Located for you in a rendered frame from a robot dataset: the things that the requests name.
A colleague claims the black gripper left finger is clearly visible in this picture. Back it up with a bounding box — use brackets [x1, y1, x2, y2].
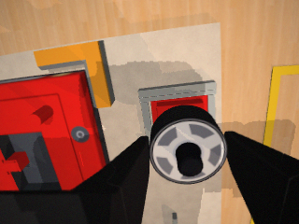
[0, 136, 150, 224]

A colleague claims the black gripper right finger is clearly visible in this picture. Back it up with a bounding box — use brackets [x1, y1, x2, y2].
[224, 131, 299, 224]

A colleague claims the black wheel with grey hub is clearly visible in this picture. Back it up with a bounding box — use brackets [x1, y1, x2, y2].
[149, 105, 228, 185]

